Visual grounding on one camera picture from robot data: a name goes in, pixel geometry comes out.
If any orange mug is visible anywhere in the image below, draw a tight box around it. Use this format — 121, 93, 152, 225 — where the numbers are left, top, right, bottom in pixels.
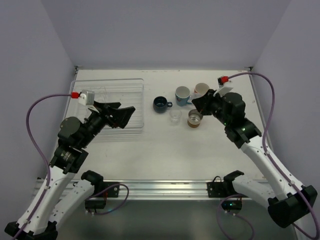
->
193, 82, 210, 96

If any beige bottomed cup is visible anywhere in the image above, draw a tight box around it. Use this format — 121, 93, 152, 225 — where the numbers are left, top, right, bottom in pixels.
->
187, 109, 203, 128

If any light blue floral mug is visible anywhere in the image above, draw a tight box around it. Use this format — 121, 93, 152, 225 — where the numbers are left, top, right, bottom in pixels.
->
175, 86, 193, 107

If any dark blue squat mug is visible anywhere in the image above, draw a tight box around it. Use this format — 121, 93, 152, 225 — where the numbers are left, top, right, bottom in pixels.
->
152, 96, 173, 114

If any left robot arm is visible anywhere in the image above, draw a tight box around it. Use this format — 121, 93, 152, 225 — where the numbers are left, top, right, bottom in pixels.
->
5, 102, 136, 240

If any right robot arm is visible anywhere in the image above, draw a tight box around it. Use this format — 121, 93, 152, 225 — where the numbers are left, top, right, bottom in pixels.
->
192, 89, 318, 228

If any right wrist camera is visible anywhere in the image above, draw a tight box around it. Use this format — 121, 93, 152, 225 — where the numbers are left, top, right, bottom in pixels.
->
217, 76, 233, 97

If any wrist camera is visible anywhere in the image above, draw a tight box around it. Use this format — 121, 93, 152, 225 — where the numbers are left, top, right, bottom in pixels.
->
78, 90, 97, 111
217, 76, 233, 97

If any white wire dish rack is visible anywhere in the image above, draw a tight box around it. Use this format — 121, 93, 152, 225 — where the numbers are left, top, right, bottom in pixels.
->
61, 78, 145, 136

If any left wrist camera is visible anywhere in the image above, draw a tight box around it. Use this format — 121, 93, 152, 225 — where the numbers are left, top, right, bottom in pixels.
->
78, 90, 97, 111

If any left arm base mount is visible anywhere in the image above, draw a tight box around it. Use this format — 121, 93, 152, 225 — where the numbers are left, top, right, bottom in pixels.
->
84, 181, 122, 215

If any aluminium mounting rail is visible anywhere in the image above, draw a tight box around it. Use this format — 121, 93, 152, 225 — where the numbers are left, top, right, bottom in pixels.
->
32, 178, 276, 201

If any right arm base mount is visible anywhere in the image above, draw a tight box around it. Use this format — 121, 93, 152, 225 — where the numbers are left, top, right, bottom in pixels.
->
206, 170, 244, 214

